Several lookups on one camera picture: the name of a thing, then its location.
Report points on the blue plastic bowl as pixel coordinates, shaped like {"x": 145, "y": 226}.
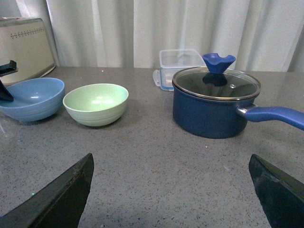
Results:
{"x": 34, "y": 99}

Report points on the clear plastic food container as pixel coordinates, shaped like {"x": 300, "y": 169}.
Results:
{"x": 172, "y": 61}

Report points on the glass lid with blue knob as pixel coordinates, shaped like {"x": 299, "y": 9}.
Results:
{"x": 215, "y": 81}

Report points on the blue saucepan with handle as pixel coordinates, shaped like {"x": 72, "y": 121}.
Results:
{"x": 224, "y": 119}

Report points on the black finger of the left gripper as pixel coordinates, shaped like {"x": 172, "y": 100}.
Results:
{"x": 4, "y": 94}

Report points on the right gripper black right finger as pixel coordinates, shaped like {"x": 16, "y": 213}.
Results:
{"x": 281, "y": 195}

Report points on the white curtain backdrop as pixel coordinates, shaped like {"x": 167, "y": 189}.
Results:
{"x": 263, "y": 35}

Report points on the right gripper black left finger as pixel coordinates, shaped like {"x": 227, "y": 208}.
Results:
{"x": 60, "y": 204}

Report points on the green plastic bowl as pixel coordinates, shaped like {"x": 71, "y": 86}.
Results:
{"x": 96, "y": 104}

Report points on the cream two-slot toaster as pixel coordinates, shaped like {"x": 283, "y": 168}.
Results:
{"x": 24, "y": 40}

